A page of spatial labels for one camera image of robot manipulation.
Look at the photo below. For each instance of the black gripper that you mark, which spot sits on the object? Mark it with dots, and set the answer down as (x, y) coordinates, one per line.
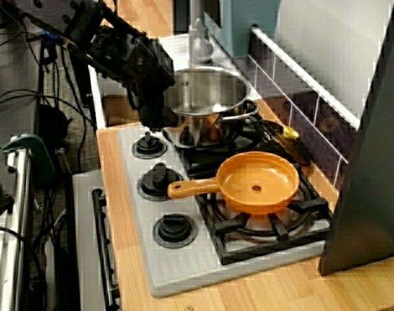
(145, 64)

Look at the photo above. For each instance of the stainless steel pot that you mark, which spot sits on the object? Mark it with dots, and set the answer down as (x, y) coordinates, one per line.
(210, 94)

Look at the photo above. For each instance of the orange toy frying pan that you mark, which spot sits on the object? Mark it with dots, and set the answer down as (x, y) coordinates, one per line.
(255, 175)

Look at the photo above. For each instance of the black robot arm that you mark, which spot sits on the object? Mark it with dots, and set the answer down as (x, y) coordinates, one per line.
(83, 29)

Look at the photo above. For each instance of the black stove knob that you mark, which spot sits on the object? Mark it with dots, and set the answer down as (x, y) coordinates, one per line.
(150, 147)
(174, 230)
(159, 181)

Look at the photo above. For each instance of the white sink unit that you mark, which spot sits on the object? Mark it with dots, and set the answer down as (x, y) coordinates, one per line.
(98, 97)

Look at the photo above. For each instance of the black slim tower box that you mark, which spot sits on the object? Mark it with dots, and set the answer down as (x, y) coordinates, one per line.
(80, 84)

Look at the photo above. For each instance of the black burner grate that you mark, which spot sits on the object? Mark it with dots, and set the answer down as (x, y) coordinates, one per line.
(197, 158)
(236, 252)

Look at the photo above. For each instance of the grey toy faucet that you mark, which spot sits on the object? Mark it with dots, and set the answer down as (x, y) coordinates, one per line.
(200, 48)

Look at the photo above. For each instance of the black bulky object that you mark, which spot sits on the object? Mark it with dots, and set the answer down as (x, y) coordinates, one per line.
(52, 129)

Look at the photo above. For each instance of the green clamp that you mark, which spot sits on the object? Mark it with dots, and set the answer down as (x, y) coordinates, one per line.
(41, 155)

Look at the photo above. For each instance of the blue connector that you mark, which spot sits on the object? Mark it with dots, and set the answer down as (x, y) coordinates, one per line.
(48, 35)

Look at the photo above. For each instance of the teal box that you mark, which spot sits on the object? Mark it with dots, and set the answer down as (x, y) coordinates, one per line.
(242, 26)

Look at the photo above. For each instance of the white oven cabinet front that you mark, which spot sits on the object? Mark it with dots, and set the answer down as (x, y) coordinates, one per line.
(83, 226)

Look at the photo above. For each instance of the small yellow toy piece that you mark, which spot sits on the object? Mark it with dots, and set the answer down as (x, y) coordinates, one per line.
(289, 133)

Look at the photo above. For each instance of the grey stove top plate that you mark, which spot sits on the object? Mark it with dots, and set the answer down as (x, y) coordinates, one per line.
(184, 265)

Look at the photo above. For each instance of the dark tile backsplash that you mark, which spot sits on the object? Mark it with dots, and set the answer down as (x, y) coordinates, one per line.
(323, 129)

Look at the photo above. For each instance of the wooden kitchen countertop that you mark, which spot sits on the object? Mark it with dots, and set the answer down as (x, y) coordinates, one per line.
(281, 291)

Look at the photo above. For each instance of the aluminium frame rail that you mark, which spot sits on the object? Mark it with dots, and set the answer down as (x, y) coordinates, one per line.
(12, 210)

